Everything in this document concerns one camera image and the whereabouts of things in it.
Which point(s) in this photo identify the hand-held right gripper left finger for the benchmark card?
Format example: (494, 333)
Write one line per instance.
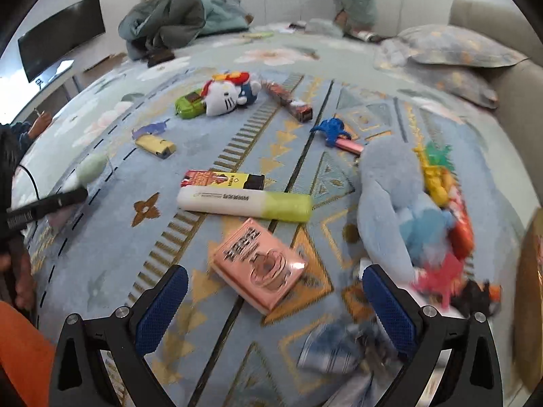
(163, 305)

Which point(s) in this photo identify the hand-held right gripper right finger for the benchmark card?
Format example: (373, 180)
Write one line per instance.
(388, 309)

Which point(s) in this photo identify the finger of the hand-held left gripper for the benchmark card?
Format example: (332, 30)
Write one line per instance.
(46, 205)

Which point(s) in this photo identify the green round plush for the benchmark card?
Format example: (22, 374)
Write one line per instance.
(93, 167)

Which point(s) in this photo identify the pink box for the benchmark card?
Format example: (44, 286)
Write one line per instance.
(258, 263)

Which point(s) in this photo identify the long clear snack packet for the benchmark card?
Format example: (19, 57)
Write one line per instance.
(288, 99)

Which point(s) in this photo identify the person's left hand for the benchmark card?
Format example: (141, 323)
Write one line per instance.
(21, 275)

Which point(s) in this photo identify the pink toy figure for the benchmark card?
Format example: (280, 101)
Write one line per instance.
(441, 280)

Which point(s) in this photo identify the blue striped cloth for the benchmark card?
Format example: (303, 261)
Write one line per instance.
(326, 347)

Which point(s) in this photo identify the light blue plush toy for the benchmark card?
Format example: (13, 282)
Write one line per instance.
(382, 203)

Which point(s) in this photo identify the orange snack packet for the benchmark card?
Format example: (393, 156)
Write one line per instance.
(462, 233)

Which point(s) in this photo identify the yellow lighter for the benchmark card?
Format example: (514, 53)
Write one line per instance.
(152, 144)

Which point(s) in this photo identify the white and green highlighter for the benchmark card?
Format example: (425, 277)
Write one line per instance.
(237, 201)

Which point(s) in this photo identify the small purple toy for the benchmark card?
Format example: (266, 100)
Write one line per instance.
(150, 129)

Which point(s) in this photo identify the yellow toy figure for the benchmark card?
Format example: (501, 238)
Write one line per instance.
(435, 178)

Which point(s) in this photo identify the orange clothing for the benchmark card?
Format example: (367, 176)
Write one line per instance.
(21, 356)

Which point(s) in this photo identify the small green toy figure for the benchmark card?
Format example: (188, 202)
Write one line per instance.
(441, 152)

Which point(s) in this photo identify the pink stick packet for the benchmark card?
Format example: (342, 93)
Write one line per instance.
(352, 146)

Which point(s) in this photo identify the black monitor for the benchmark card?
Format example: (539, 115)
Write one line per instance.
(63, 36)

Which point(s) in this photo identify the brown furry item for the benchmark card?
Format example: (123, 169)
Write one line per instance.
(160, 57)

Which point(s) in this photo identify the blue toy figure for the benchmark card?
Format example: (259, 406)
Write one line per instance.
(331, 129)

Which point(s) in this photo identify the blue patterned mat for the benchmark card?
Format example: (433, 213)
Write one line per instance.
(263, 144)

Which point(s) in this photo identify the white cat plush red bow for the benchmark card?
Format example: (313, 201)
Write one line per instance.
(220, 97)

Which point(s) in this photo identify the grey-green quilt heap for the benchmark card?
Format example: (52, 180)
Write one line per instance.
(169, 17)

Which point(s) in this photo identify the grey patterned pillow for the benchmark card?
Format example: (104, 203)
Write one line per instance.
(449, 82)
(462, 44)

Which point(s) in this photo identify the beige padded headboard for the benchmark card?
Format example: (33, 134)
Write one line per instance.
(517, 101)

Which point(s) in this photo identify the teal quilt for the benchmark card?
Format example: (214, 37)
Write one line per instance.
(225, 12)

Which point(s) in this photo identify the yellow-green flat packet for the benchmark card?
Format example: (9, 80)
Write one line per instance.
(256, 34)

